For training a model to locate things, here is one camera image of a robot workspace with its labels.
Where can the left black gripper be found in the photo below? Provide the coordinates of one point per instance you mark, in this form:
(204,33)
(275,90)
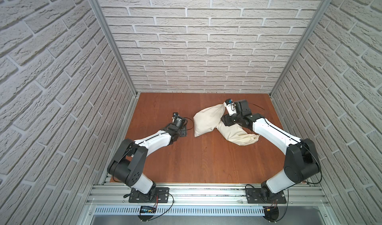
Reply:
(182,131)

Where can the left corner aluminium post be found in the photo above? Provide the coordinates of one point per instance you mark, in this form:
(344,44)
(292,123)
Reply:
(112,43)

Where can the left small circuit board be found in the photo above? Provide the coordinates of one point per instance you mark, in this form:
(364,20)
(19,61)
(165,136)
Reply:
(146,213)

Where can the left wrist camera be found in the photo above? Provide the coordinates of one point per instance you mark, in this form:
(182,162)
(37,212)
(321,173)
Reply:
(178,121)

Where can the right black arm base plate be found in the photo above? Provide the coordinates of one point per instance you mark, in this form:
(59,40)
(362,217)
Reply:
(256,195)

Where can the aluminium front rail frame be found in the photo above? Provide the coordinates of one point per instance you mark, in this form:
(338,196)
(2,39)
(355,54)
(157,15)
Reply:
(216,184)

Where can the corner aluminium post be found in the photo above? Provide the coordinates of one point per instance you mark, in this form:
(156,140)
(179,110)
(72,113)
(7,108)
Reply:
(112,43)
(301,43)

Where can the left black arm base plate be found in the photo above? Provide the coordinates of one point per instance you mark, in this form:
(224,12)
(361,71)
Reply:
(157,195)

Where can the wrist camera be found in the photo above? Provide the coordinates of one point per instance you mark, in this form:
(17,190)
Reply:
(230,106)
(178,121)

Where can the right corner aluminium post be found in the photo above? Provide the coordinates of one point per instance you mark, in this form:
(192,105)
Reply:
(301,43)

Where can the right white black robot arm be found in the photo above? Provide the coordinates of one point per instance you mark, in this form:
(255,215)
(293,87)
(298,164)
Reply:
(301,157)

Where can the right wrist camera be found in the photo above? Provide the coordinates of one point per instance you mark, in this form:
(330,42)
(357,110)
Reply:
(230,106)

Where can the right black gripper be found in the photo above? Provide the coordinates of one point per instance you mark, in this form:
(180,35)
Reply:
(223,118)

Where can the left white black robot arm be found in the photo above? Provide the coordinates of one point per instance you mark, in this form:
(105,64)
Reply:
(129,160)

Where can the cream cloth soil bag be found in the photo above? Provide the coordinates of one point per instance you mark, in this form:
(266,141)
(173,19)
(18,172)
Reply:
(235,134)
(207,119)

